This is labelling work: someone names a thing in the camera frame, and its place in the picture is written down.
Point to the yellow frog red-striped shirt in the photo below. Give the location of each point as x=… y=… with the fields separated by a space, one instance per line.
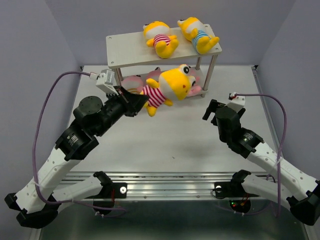
x=158 y=35

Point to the pink frog orange-striped shirt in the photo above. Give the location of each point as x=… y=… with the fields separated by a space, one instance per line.
x=133 y=84

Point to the pink frog pink-striped shirt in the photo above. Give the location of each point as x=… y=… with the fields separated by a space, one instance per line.
x=195 y=88

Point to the white two-tier shelf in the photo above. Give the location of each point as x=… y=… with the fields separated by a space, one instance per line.
x=130 y=49

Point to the aluminium mounting rail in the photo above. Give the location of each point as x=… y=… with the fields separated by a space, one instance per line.
x=177 y=155

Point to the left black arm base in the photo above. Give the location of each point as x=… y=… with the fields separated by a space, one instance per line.
x=108 y=189

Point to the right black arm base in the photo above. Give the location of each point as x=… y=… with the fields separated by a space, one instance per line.
x=240 y=202

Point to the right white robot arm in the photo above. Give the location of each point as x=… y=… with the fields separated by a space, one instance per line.
x=280 y=170

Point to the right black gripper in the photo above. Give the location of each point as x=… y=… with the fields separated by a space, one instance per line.
x=212 y=107

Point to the pink frog red polka-dot shirt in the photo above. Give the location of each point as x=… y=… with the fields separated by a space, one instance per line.
x=154 y=74

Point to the yellow frog blue-striped shirt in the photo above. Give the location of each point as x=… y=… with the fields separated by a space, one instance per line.
x=195 y=32

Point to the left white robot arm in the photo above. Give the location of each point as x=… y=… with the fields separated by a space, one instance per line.
x=41 y=200

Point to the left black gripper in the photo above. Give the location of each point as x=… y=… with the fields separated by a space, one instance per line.
x=136 y=102

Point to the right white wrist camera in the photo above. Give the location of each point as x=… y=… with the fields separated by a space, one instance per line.
x=236 y=103

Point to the yellow frog sideways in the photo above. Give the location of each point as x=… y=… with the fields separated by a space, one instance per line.
x=172 y=85

